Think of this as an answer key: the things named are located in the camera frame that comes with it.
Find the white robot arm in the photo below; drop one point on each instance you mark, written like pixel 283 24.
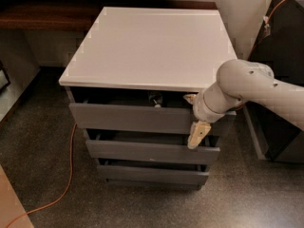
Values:
pixel 238 82

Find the light wooden board corner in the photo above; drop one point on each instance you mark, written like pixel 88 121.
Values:
pixel 10 205

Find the grey drawer cabinet white top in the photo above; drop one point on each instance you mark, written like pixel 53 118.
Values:
pixel 152 49

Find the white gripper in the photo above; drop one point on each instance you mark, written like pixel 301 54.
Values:
pixel 199 110

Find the dark cabinet at right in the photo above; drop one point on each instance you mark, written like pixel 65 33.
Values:
pixel 276 123

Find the dark framed object at left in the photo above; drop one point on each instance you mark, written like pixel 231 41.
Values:
pixel 4 78

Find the dark wooden shelf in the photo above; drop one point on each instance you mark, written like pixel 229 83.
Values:
pixel 76 15

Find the clear plastic water bottle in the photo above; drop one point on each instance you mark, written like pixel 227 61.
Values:
pixel 155 98

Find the grey middle drawer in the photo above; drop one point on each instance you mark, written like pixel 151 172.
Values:
pixel 148 147

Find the grey top drawer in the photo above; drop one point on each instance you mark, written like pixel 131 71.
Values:
pixel 130 110

